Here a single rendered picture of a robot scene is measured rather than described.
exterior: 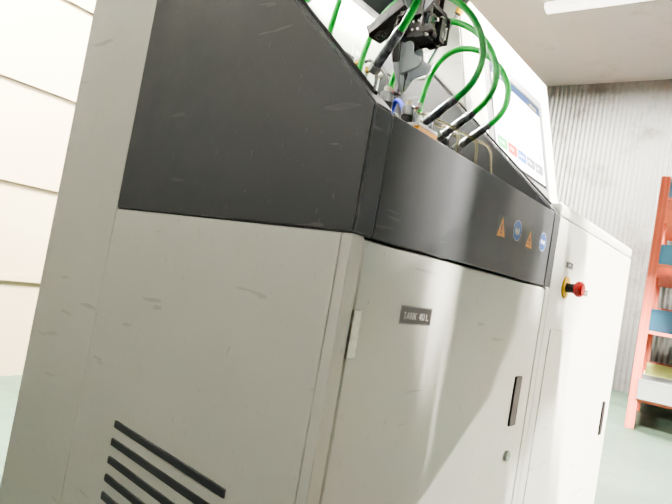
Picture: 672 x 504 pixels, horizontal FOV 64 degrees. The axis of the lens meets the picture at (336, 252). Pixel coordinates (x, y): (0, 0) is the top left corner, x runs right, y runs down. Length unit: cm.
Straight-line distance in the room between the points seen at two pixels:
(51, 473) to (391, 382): 73
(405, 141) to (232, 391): 41
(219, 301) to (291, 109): 29
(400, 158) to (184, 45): 49
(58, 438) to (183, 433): 40
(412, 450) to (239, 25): 70
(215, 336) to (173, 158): 33
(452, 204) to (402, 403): 30
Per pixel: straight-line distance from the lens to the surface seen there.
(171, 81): 104
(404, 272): 73
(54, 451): 123
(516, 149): 172
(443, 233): 81
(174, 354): 88
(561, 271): 131
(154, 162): 101
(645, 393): 459
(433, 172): 78
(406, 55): 111
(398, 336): 75
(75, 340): 117
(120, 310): 103
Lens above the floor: 74
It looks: 2 degrees up
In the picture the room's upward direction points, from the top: 10 degrees clockwise
